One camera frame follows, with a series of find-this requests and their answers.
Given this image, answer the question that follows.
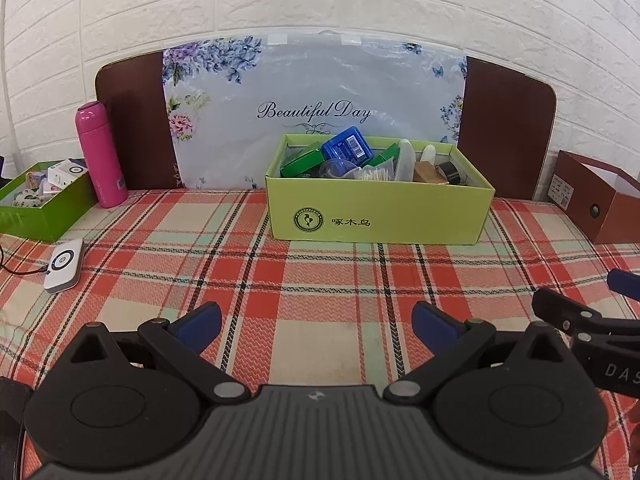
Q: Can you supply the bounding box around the white power bank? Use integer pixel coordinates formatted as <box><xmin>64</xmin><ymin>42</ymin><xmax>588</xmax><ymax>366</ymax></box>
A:
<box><xmin>43</xmin><ymin>238</ymin><xmax>85</xmax><ymax>294</ymax></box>

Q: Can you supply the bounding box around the clear plastic case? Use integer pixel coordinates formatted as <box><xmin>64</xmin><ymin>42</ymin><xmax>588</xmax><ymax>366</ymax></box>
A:
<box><xmin>395</xmin><ymin>139</ymin><xmax>416</xmax><ymax>183</ymax></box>

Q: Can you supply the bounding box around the clear plastic cup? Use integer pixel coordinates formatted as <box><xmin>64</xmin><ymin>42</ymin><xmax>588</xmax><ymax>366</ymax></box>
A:
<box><xmin>320</xmin><ymin>158</ymin><xmax>358</xmax><ymax>179</ymax></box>

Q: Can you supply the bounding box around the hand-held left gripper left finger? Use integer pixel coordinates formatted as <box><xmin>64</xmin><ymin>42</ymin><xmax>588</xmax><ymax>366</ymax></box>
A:
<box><xmin>57</xmin><ymin>301</ymin><xmax>253</xmax><ymax>407</ymax></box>

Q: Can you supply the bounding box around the blue square tin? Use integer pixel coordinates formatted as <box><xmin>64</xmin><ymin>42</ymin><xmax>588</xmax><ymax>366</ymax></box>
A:
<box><xmin>321</xmin><ymin>126</ymin><xmax>373</xmax><ymax>166</ymax></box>

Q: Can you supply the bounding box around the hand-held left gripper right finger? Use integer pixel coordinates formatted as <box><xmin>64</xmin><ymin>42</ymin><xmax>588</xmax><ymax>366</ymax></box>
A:
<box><xmin>382</xmin><ymin>301</ymin><xmax>576</xmax><ymax>406</ymax></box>

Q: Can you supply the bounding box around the light green cardboard box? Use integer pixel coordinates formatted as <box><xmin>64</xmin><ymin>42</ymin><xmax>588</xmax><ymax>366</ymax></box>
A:
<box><xmin>264</xmin><ymin>133</ymin><xmax>496</xmax><ymax>247</ymax></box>

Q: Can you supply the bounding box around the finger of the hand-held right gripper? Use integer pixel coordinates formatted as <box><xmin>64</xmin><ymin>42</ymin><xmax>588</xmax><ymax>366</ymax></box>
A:
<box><xmin>607</xmin><ymin>269</ymin><xmax>640</xmax><ymax>306</ymax></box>
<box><xmin>531</xmin><ymin>287</ymin><xmax>608</xmax><ymax>343</ymax></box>

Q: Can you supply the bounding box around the plaid blanket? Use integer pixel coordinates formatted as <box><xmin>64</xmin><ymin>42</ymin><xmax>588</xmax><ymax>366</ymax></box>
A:
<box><xmin>0</xmin><ymin>189</ymin><xmax>640</xmax><ymax>480</ymax></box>

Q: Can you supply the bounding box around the brown cardboard box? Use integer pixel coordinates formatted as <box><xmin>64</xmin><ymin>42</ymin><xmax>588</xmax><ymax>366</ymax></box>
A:
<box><xmin>547</xmin><ymin>149</ymin><xmax>640</xmax><ymax>245</ymax></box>

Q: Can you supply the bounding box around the white small box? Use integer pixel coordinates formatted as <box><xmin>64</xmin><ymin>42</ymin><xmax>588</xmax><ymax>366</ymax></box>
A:
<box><xmin>47</xmin><ymin>158</ymin><xmax>91</xmax><ymax>191</ymax></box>

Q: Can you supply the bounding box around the black cable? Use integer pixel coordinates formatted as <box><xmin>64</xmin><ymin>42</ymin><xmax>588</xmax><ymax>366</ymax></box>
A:
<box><xmin>0</xmin><ymin>247</ymin><xmax>48</xmax><ymax>277</ymax></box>

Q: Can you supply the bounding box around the pink thermos bottle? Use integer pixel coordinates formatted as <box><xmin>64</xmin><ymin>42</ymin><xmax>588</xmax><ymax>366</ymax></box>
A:
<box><xmin>75</xmin><ymin>101</ymin><xmax>129</xmax><ymax>208</ymax></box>

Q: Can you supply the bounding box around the bag of cotton swabs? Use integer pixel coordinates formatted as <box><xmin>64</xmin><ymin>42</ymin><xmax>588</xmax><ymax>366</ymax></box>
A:
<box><xmin>356</xmin><ymin>162</ymin><xmax>396</xmax><ymax>182</ymax></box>

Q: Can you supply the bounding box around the black rectangular device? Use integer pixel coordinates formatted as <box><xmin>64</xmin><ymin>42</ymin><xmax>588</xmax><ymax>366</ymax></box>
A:
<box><xmin>0</xmin><ymin>375</ymin><xmax>33</xmax><ymax>480</ymax></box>

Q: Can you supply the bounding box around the dark green cardboard box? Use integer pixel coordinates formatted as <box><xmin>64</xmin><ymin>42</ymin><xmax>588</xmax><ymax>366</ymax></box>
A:
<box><xmin>0</xmin><ymin>158</ymin><xmax>99</xmax><ymax>242</ymax></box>

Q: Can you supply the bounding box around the brown headboard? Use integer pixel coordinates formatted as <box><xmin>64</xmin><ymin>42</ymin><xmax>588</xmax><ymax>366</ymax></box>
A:
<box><xmin>95</xmin><ymin>52</ymin><xmax>557</xmax><ymax>201</ymax></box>

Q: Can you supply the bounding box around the black tape roll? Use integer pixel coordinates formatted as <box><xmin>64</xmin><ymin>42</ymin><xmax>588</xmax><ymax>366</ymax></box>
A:
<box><xmin>435</xmin><ymin>161</ymin><xmax>468</xmax><ymax>186</ymax></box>

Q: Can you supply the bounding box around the gold small box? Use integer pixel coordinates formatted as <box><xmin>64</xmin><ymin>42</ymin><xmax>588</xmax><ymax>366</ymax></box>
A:
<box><xmin>412</xmin><ymin>160</ymin><xmax>451</xmax><ymax>185</ymax></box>

